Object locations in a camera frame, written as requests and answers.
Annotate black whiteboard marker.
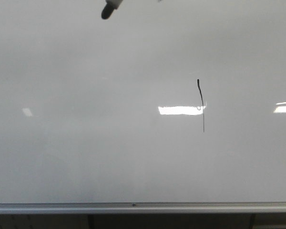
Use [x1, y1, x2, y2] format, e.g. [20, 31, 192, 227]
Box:
[101, 0, 123, 20]

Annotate white whiteboard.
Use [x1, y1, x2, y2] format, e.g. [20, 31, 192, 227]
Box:
[0, 0, 286, 203]

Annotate aluminium whiteboard tray rail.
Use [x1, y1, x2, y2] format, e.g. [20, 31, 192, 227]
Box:
[0, 201, 286, 215]

